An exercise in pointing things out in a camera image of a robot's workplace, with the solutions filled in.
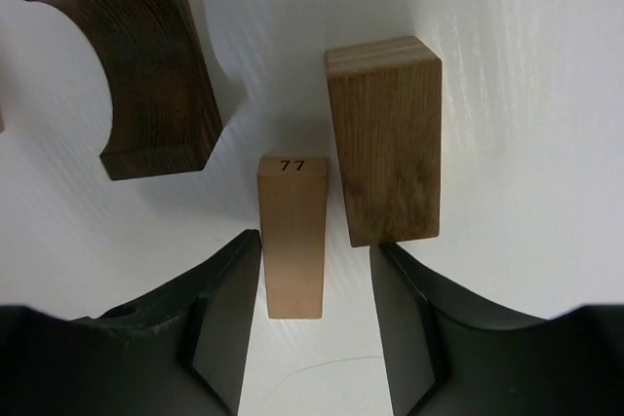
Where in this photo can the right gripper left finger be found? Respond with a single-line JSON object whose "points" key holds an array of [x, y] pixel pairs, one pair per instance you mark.
{"points": [[179, 349]]}

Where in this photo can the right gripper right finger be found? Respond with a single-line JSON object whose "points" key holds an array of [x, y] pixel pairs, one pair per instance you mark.
{"points": [[449, 351]]}

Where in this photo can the light long wood block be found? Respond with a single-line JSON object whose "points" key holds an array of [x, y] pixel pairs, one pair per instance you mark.
{"points": [[293, 198]]}

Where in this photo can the dark arch wood block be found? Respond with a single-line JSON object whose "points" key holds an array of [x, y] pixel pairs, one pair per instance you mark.
{"points": [[165, 118]]}

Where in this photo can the medium brown wood block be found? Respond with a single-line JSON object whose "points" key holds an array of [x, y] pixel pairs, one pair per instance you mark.
{"points": [[386, 109]]}

